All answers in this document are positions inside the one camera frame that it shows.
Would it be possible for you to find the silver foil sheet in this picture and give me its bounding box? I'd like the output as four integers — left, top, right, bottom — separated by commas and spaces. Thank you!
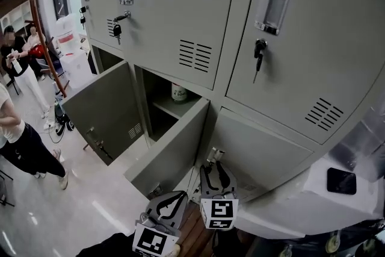
327, 105, 385, 183

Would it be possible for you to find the person's white shoe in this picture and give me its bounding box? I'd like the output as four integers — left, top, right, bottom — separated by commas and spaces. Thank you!
162, 243, 182, 257

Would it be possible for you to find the red-brown wooden coat rack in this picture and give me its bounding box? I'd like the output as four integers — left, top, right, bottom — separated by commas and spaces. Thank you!
24, 0, 69, 99

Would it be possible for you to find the black office chair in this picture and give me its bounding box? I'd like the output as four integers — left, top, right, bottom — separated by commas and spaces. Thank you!
0, 170, 16, 208

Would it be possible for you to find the person's left forearm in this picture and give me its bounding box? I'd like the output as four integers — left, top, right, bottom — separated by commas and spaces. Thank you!
76, 231, 136, 257

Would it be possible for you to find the black wheeled cart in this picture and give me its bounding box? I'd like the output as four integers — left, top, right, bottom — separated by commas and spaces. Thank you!
255, 219, 385, 257

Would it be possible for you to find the grey metal locker door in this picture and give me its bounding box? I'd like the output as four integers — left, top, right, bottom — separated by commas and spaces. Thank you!
61, 60, 144, 166
123, 96, 211, 199
207, 107, 315, 204

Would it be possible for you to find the teal folded umbrella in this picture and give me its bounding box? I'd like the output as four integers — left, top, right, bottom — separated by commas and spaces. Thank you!
52, 81, 66, 115

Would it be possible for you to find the red bag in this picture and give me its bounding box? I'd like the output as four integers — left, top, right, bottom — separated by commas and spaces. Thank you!
28, 44, 46, 57

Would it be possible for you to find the wooden slat platform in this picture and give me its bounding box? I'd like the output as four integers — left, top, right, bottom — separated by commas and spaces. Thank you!
173, 204, 217, 257

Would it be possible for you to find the person's right forearm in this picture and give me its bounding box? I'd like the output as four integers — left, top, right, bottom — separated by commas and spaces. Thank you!
210, 229, 241, 257

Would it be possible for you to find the large clear dispenser water jug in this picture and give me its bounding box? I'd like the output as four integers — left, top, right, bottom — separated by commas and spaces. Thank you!
55, 13, 81, 55

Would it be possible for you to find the green label bottle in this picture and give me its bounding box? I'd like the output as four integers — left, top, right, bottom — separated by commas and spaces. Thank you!
170, 82, 188, 103

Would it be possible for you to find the white shelving unit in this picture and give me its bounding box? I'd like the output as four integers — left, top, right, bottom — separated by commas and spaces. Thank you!
0, 0, 34, 37

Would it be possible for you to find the white equipment housing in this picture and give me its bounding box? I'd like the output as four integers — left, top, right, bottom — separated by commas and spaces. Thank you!
234, 156, 385, 238

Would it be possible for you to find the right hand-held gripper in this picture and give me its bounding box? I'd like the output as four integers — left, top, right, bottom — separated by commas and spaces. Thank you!
200, 161, 239, 229

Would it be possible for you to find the black phone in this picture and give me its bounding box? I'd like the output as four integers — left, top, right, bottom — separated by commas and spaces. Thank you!
327, 167, 357, 196

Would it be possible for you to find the white water dispenser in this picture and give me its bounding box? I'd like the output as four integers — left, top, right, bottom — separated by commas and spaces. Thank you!
59, 51, 97, 90

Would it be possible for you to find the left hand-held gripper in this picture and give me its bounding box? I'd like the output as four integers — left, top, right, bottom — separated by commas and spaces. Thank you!
132, 191, 189, 257

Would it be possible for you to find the green and black bag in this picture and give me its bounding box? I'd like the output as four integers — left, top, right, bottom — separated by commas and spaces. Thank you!
54, 105, 75, 136

